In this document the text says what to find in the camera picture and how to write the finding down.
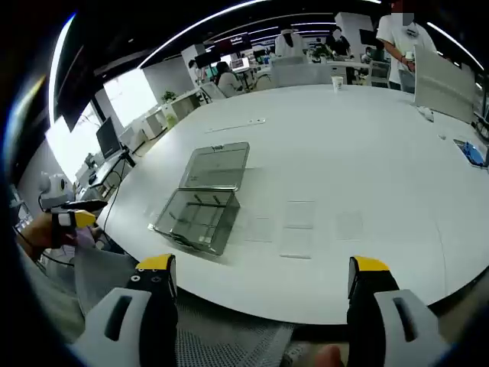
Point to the blue object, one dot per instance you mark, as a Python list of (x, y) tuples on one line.
[(471, 151)]

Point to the white standing desk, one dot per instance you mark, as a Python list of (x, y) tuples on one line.
[(109, 170)]

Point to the white low cabinet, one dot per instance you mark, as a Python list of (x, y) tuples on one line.
[(156, 120)]

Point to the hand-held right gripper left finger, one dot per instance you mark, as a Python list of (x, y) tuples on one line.
[(114, 329)]

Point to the person's light grey shirt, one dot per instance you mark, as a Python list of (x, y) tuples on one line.
[(46, 298)]

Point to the clear plastic divider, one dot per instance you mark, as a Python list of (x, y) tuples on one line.
[(300, 214), (349, 225), (259, 229), (296, 244)]

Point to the small white object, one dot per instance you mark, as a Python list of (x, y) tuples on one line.
[(425, 112)]

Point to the person's right hand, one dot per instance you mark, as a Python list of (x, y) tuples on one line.
[(328, 357)]

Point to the white paper cup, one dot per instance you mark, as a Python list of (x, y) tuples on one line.
[(337, 85)]

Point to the white office chair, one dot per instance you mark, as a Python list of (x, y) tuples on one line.
[(300, 70), (379, 74)]

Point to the hanging dark screen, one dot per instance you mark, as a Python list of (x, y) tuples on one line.
[(74, 111)]

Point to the person's left hand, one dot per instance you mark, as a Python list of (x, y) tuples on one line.
[(36, 237)]

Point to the grey mesh office chair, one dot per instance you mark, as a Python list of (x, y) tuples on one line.
[(99, 275)]

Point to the clear grey guide fixture box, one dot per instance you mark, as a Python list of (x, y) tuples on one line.
[(202, 221)]

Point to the red wall screen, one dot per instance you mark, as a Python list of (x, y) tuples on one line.
[(225, 46)]

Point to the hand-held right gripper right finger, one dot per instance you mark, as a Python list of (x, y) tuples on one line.
[(416, 332)]

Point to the potted plant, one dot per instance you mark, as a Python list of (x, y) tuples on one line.
[(168, 96)]

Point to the black monitor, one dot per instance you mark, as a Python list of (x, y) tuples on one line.
[(108, 137)]

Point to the white upright panel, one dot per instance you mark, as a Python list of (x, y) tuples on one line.
[(443, 86)]

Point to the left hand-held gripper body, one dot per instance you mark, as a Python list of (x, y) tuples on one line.
[(55, 189)]

